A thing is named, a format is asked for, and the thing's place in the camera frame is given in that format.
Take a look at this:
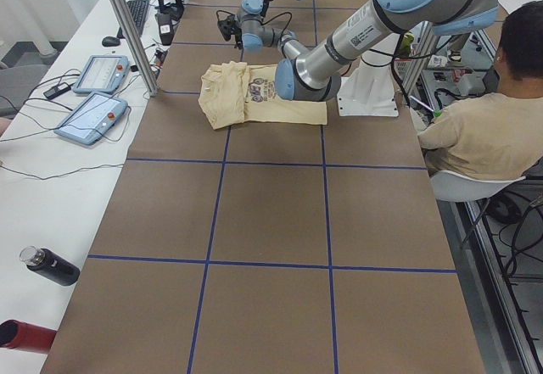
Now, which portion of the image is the teach pendant tablet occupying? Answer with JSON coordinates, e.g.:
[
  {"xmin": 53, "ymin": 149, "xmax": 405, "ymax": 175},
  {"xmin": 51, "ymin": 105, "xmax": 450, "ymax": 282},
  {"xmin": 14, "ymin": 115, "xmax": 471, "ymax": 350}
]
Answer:
[
  {"xmin": 71, "ymin": 54, "xmax": 130, "ymax": 95},
  {"xmin": 53, "ymin": 92, "xmax": 128, "ymax": 146}
]

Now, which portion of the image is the aluminium frame post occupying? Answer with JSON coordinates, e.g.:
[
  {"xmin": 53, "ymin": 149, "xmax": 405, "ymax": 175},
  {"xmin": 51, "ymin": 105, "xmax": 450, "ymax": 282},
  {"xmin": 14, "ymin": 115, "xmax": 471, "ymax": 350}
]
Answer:
[{"xmin": 110, "ymin": 0, "xmax": 159, "ymax": 97}]

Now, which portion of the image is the person in beige shirt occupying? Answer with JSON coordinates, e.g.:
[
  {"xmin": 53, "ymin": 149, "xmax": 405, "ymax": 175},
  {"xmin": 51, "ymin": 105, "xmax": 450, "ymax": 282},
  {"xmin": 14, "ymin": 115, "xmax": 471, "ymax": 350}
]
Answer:
[{"xmin": 418, "ymin": 1, "xmax": 542, "ymax": 181}]

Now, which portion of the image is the black water bottle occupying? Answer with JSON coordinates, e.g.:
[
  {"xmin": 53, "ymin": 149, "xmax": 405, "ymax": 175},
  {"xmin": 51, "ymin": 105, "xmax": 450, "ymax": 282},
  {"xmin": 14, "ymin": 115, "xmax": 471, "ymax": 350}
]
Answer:
[{"xmin": 20, "ymin": 246, "xmax": 80, "ymax": 286}]

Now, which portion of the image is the red cylinder bottle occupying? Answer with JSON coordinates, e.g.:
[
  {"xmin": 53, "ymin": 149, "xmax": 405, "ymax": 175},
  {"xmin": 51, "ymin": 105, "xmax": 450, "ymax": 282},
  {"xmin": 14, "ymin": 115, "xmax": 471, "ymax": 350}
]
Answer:
[{"xmin": 1, "ymin": 320, "xmax": 57, "ymax": 354}]

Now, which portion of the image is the white plastic chair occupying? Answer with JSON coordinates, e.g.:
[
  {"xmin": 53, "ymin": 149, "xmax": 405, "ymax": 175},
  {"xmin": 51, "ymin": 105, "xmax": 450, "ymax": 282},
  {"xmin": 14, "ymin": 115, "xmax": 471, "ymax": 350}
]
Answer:
[{"xmin": 430, "ymin": 169, "xmax": 531, "ymax": 248}]

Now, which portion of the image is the black keyboard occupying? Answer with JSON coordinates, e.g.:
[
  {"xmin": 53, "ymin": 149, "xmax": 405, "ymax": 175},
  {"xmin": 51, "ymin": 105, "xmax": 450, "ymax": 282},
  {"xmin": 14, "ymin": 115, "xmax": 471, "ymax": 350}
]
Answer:
[{"xmin": 126, "ymin": 0, "xmax": 149, "ymax": 36}]

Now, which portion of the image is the far teach pendant tablet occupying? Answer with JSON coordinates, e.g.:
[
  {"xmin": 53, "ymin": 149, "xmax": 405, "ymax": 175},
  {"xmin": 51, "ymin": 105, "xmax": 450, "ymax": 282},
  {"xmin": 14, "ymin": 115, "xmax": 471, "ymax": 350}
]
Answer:
[{"xmin": 71, "ymin": 54, "xmax": 130, "ymax": 95}]

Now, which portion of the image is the cream long-sleeve printed shirt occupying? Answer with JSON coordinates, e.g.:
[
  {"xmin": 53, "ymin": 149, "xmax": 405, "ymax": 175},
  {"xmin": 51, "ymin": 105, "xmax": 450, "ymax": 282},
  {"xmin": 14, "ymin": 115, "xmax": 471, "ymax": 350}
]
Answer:
[{"xmin": 199, "ymin": 61, "xmax": 327, "ymax": 130}]

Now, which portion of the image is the near teach pendant tablet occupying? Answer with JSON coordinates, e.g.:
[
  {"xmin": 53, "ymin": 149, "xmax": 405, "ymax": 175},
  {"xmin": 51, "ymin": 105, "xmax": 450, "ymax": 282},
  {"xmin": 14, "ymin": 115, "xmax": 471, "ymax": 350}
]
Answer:
[{"xmin": 53, "ymin": 92, "xmax": 128, "ymax": 146}]

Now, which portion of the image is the black computer mouse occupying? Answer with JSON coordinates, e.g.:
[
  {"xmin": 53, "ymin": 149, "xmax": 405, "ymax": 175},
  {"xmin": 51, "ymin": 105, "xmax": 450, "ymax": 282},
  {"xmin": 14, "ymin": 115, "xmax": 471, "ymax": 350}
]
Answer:
[{"xmin": 101, "ymin": 36, "xmax": 120, "ymax": 47}]

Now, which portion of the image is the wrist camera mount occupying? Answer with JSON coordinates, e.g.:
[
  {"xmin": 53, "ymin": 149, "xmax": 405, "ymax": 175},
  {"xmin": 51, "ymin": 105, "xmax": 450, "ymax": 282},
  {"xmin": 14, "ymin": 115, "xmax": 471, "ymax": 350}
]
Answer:
[{"xmin": 216, "ymin": 9, "xmax": 241, "ymax": 42}]

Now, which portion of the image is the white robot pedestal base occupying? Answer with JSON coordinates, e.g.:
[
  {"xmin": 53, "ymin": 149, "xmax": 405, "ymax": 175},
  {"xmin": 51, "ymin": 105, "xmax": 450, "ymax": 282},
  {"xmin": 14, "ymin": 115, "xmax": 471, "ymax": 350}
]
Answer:
[{"xmin": 337, "ymin": 51, "xmax": 399, "ymax": 117}]

